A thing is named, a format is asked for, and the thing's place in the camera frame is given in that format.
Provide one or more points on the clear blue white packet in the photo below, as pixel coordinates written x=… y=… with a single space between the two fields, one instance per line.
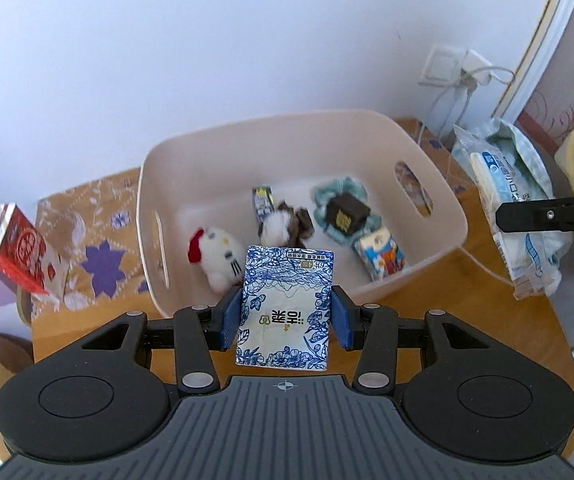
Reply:
x=487 y=175

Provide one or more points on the red white carton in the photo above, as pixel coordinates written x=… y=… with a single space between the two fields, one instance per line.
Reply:
x=14 y=250

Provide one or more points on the beige plastic storage bin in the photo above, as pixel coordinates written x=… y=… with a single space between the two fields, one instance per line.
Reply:
x=277 y=160

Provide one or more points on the teal flower dark box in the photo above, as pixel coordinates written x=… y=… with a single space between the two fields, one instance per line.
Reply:
x=324 y=195

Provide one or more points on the blue floral tissue pack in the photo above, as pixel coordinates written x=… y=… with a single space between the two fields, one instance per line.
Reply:
x=287 y=310

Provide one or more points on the white door frame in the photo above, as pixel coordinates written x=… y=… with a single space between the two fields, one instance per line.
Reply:
x=542 y=45

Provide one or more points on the patterned stick packet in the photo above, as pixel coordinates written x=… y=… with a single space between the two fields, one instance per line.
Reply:
x=263 y=202

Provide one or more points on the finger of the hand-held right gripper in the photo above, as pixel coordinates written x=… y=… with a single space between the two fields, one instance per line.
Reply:
x=547 y=216

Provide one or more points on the white wall socket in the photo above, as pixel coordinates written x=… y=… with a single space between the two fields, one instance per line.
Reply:
x=439 y=65

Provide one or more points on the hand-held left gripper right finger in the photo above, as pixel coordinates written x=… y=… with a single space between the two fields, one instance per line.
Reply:
x=343 y=317

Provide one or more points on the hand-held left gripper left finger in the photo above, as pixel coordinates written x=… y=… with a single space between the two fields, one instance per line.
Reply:
x=231 y=320

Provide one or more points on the wooden desk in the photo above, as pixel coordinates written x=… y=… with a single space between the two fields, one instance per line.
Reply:
x=467 y=280

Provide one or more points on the brown white plush toy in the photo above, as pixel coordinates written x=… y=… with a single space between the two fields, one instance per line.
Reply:
x=279 y=227

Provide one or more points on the white cat plush toy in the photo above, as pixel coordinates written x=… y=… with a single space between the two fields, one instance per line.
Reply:
x=217 y=255

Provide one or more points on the white charger plug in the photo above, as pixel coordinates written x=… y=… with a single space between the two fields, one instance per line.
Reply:
x=477 y=67

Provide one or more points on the brown purple flower table cloth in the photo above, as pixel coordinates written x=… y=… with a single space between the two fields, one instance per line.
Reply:
x=97 y=240

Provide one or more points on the cartoon tissue pack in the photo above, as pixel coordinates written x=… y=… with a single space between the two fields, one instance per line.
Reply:
x=379 y=255

